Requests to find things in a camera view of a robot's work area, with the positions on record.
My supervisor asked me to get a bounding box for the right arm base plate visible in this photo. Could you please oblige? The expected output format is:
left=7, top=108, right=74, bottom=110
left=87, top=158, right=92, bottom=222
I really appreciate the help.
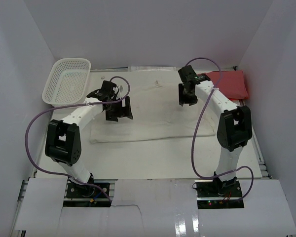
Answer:
left=192, top=181, right=245, bottom=210

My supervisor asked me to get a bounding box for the white t shirt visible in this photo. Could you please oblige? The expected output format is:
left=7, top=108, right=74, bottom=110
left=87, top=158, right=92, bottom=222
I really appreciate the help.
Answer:
left=90, top=81, right=217, bottom=144

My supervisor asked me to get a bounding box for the folded orange t shirt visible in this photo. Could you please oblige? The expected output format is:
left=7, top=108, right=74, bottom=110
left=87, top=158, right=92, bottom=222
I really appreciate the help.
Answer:
left=229, top=98, right=246, bottom=101

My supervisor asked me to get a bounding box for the purple cable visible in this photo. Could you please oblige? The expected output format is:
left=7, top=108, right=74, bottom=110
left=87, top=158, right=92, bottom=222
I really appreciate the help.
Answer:
left=24, top=76, right=131, bottom=203
left=182, top=58, right=255, bottom=202

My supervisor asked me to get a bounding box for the folded red t shirt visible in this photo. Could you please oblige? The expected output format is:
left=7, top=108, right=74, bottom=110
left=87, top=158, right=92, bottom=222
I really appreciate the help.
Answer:
left=203, top=70, right=249, bottom=100

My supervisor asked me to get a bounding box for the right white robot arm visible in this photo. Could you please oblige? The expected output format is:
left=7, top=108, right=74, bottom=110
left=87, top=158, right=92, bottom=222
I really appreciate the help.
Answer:
left=178, top=65, right=252, bottom=197

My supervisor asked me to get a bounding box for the white plastic basket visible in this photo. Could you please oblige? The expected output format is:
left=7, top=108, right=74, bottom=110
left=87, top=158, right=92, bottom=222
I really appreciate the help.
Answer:
left=42, top=58, right=91, bottom=107

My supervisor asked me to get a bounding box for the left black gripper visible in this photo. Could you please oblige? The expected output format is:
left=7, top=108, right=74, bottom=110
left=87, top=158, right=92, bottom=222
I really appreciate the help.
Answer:
left=105, top=96, right=132, bottom=121

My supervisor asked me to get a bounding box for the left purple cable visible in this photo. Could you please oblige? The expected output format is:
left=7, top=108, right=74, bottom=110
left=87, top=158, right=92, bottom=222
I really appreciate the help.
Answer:
left=24, top=76, right=131, bottom=203

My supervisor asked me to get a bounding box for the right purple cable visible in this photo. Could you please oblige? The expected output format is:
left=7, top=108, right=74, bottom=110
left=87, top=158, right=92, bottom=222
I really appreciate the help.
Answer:
left=182, top=58, right=255, bottom=202

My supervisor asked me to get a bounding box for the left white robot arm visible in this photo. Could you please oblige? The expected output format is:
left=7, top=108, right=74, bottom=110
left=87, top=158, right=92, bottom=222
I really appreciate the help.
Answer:
left=45, top=80, right=133, bottom=197

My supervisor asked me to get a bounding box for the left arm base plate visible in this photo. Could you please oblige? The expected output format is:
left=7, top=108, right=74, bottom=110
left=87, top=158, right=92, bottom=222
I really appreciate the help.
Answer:
left=63, top=181, right=111, bottom=208

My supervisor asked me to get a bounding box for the aluminium frame rail left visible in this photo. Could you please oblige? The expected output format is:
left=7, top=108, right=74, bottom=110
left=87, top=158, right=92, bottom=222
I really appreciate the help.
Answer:
left=10, top=108, right=53, bottom=237

